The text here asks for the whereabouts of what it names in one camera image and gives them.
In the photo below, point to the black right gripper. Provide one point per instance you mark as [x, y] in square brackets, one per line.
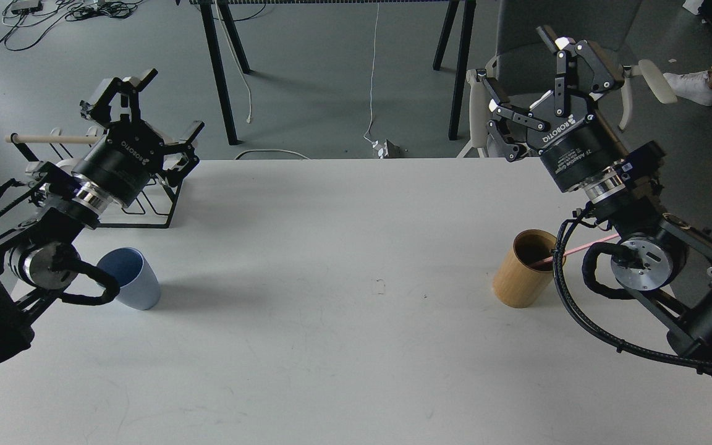
[573, 149]

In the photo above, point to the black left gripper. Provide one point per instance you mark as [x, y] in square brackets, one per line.
[123, 160]

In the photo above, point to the pink chopstick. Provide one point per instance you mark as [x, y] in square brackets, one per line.
[549, 260]

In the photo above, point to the light blue cup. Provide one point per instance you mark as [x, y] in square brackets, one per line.
[140, 289]

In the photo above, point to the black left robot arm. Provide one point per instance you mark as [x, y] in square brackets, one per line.
[38, 262]

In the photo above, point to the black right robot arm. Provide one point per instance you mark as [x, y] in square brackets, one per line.
[660, 260]

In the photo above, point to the grey office chair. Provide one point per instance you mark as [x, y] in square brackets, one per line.
[523, 65]

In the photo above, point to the wooden dowel rod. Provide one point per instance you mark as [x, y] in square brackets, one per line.
[63, 139]

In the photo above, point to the black trestle table legs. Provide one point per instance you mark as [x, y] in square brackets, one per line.
[329, 42]

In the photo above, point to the white sneaker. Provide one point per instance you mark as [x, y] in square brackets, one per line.
[695, 86]

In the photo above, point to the bamboo cylinder holder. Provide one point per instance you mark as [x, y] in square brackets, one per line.
[519, 282]

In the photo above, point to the black wire dish rack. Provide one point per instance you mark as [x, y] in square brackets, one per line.
[153, 208]

